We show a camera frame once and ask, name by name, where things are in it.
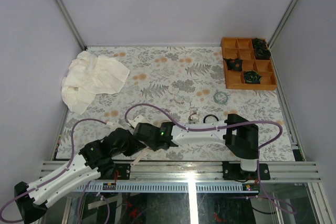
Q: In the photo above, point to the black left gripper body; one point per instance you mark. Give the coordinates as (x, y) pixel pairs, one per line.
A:
(131, 147)

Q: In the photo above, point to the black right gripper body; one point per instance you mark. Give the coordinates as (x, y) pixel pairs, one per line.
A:
(153, 145)

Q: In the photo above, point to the beige round jewelry case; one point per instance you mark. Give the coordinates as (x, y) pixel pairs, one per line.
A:
(139, 157)

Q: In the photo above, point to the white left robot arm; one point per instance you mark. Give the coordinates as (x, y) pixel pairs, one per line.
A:
(93, 161)

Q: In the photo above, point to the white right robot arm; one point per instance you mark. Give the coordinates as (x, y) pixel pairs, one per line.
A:
(242, 141)

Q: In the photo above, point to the floral patterned table mat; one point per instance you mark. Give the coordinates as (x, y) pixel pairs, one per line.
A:
(185, 83)

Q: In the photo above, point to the crumpled white cloth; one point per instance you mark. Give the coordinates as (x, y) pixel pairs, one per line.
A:
(89, 75)

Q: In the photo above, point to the black flower orange dots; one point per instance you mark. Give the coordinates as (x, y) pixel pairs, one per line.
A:
(234, 64)

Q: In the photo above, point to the black flower yellow green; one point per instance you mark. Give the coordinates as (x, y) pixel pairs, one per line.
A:
(252, 77)

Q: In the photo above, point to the wooden compartment tray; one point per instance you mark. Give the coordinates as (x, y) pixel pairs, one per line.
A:
(242, 48)

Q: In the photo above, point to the black fabric flower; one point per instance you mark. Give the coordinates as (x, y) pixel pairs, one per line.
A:
(262, 54)
(259, 43)

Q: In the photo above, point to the black fabric flower top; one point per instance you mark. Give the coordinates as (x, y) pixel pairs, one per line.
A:
(259, 43)

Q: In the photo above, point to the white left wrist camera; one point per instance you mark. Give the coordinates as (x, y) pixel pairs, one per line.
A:
(113, 125)

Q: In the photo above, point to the aluminium front rail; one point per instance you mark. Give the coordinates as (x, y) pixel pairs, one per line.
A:
(160, 171)

